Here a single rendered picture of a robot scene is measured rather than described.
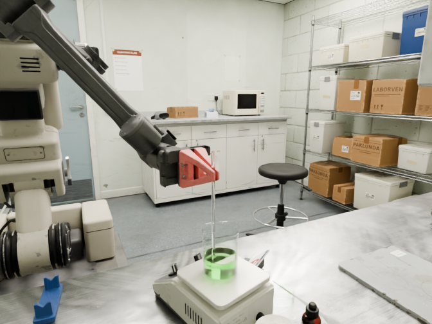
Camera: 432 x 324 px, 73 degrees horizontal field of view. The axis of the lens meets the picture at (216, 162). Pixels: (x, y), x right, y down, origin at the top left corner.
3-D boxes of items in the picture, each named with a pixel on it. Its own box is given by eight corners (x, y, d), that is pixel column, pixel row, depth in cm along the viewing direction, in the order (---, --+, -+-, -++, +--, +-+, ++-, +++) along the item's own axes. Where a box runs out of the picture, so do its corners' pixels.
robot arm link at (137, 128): (172, 134, 69) (145, 159, 69) (138, 98, 62) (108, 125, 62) (189, 152, 59) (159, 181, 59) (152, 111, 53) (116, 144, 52)
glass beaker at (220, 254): (221, 291, 46) (221, 242, 44) (193, 274, 50) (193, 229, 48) (248, 272, 51) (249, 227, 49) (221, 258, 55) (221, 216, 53)
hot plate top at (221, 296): (173, 275, 51) (173, 270, 50) (224, 251, 58) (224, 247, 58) (220, 313, 42) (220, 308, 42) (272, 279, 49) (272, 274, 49)
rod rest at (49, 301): (44, 290, 59) (42, 275, 58) (63, 287, 60) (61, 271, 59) (33, 326, 50) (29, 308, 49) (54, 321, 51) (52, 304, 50)
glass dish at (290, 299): (260, 302, 55) (260, 292, 55) (272, 287, 60) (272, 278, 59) (287, 314, 52) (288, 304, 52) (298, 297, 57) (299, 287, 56)
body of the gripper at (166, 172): (212, 145, 55) (191, 141, 61) (163, 152, 49) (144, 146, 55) (212, 179, 56) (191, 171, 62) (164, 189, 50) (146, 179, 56)
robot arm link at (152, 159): (173, 153, 65) (157, 172, 64) (152, 132, 61) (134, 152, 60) (189, 158, 60) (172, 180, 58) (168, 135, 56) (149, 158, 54)
